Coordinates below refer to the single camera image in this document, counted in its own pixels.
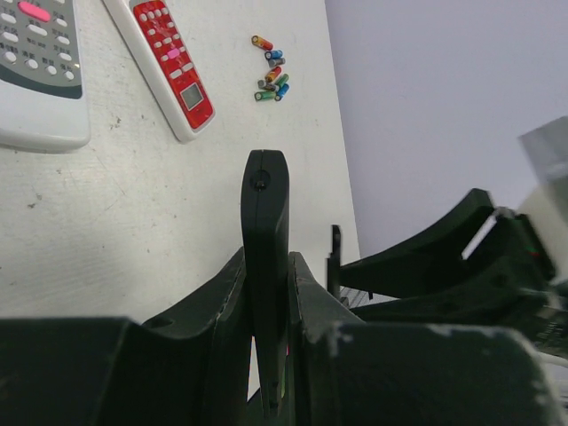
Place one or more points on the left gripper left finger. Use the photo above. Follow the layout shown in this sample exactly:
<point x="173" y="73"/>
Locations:
<point x="188" y="365"/>

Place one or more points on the green battery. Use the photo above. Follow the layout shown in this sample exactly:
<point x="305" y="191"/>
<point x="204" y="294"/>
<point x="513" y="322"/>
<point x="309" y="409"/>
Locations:
<point x="282" y="80"/>
<point x="265" y="95"/>

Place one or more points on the blue battery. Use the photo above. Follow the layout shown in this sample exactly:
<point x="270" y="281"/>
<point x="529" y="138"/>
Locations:
<point x="281" y="92"/>
<point x="274" y="54"/>

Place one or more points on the grey white remote control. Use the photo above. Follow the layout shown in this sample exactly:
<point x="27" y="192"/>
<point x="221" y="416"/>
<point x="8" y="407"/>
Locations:
<point x="43" y="97"/>

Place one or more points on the black silver battery top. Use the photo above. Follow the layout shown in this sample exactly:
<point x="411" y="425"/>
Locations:
<point x="276" y="62"/>

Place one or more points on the black silver battery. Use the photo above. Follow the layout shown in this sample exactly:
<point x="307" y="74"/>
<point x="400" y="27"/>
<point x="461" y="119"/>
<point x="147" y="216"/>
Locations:
<point x="264" y="85"/>
<point x="276" y="62"/>

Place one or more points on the green battery right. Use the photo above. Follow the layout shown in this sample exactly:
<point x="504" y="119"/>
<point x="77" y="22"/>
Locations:
<point x="282" y="80"/>

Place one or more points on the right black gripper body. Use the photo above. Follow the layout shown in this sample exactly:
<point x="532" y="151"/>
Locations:
<point x="543" y="322"/>

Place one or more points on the red white remote control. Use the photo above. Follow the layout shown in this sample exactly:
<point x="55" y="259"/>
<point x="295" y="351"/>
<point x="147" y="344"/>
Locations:
<point x="157" y="45"/>

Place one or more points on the black silver battery bottom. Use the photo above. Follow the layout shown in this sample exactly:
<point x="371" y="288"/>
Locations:
<point x="264" y="85"/>

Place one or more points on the black remote control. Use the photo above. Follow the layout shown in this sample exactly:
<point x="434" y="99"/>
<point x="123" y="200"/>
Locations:
<point x="265" y="234"/>

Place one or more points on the orange battery top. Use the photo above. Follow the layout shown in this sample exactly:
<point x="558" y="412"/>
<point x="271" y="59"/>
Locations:
<point x="261" y="43"/>

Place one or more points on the blue battery bottom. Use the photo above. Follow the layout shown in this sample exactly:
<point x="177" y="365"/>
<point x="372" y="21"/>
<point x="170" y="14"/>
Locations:
<point x="281" y="92"/>

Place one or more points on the blue battery top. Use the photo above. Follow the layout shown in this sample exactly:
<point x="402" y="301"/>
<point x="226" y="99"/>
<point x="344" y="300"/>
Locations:
<point x="274" y="54"/>

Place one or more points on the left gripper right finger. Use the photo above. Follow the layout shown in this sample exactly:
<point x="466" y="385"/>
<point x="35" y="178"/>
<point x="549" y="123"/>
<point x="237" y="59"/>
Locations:
<point x="344" y="371"/>

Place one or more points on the orange battery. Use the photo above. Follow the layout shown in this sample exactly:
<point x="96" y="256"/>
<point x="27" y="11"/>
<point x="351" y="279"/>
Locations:
<point x="261" y="43"/>
<point x="273" y="74"/>

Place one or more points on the green battery bottom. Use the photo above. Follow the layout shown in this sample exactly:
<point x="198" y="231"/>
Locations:
<point x="265" y="95"/>

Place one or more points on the orange battery middle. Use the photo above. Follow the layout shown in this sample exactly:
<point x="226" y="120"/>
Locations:
<point x="273" y="74"/>

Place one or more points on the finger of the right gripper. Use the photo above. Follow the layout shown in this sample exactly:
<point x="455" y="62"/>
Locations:
<point x="428" y="262"/>
<point x="452" y="297"/>

